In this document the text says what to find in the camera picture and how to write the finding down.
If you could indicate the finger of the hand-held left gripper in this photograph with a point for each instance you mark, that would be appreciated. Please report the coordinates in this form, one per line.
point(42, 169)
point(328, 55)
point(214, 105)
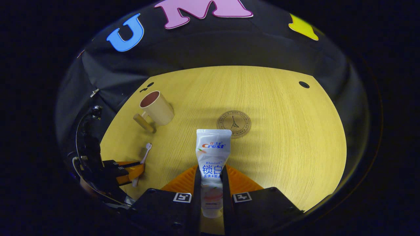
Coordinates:
point(113, 163)
point(134, 172)

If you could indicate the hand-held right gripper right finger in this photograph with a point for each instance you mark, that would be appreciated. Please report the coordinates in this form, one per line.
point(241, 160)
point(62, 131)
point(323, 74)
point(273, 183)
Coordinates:
point(226, 196)

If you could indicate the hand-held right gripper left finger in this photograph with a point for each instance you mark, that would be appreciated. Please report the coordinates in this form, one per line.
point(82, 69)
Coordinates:
point(197, 196)

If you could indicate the white toothbrush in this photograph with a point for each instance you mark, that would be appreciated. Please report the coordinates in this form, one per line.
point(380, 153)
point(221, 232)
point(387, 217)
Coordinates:
point(146, 152)

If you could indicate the white toothpaste tube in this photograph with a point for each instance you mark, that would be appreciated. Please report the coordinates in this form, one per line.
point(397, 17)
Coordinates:
point(213, 154)

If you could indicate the round brown printed coaster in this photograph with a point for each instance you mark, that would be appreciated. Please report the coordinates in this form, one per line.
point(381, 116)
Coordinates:
point(234, 124)

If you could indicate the yellow wooden desktop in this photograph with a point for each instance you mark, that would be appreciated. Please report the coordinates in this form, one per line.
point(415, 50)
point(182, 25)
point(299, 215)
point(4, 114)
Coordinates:
point(279, 147)

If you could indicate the white cloth clip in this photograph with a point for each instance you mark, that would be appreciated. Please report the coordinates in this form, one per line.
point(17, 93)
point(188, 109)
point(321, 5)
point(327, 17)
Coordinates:
point(94, 92)

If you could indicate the black backdrop cloth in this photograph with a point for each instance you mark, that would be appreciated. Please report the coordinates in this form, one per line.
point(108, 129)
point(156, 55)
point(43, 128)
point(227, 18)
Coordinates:
point(229, 49)

